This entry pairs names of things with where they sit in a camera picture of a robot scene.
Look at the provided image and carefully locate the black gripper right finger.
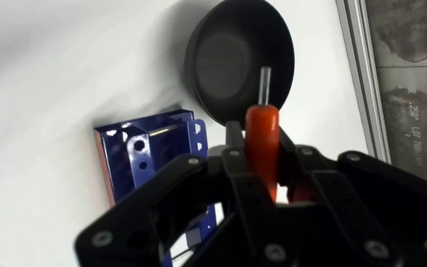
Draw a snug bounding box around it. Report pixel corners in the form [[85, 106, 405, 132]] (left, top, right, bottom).
[[274, 127, 427, 267]]

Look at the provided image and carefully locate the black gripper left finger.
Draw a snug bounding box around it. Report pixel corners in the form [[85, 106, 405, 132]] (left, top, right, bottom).
[[73, 120, 279, 267]]

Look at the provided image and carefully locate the black bowl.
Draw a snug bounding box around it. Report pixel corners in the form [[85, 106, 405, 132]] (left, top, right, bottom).
[[183, 0, 297, 127]]

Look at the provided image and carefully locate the white table cover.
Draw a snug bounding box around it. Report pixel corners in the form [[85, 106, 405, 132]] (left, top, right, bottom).
[[0, 0, 375, 267]]

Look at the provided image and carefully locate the aluminium profile rail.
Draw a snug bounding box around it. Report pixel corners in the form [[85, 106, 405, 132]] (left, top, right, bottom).
[[334, 0, 393, 164]]

